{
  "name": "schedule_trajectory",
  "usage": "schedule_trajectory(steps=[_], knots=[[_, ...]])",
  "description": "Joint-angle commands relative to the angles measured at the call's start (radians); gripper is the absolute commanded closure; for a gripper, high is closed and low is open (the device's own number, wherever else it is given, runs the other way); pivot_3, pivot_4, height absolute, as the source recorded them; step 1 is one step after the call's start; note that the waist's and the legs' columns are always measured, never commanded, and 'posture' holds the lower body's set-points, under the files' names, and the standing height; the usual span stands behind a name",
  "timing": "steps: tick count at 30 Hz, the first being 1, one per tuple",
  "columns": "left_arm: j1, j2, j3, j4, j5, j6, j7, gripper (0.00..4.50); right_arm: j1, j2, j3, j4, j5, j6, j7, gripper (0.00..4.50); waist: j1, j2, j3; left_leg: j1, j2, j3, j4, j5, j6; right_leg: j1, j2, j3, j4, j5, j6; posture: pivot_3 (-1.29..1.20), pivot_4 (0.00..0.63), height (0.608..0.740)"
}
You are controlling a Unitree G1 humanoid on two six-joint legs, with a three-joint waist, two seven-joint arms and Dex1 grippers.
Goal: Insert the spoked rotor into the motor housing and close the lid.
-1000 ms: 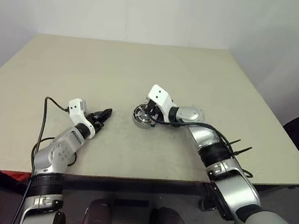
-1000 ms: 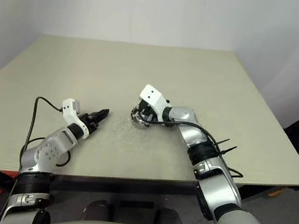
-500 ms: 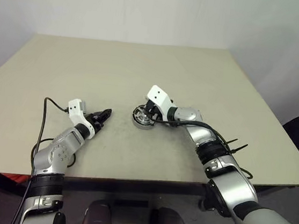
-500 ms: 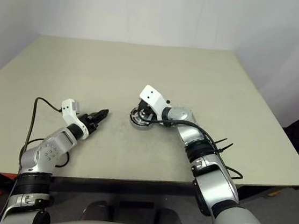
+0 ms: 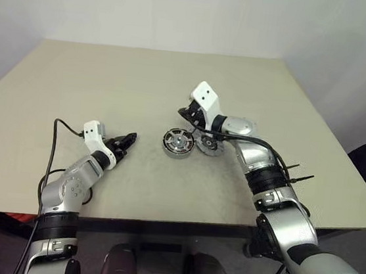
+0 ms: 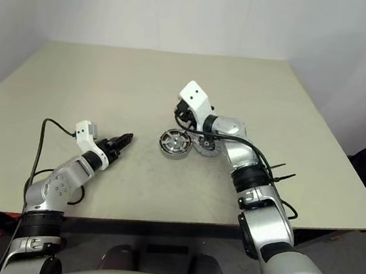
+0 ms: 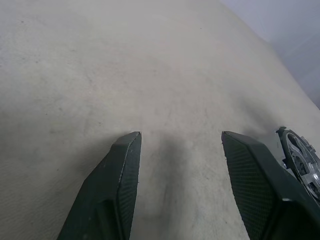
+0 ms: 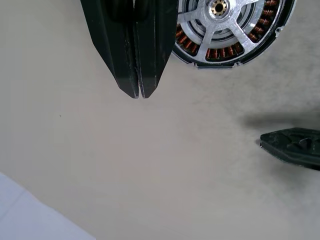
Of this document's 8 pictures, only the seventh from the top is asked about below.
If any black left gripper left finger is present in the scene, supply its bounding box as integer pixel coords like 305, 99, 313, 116
56, 131, 143, 240

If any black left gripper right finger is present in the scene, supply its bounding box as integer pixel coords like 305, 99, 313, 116
221, 129, 320, 240

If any grey notched motor lid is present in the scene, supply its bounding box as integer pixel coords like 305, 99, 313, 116
286, 132, 320, 201

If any motor housing with copper windings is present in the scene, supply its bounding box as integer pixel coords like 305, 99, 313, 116
275, 126, 320, 204

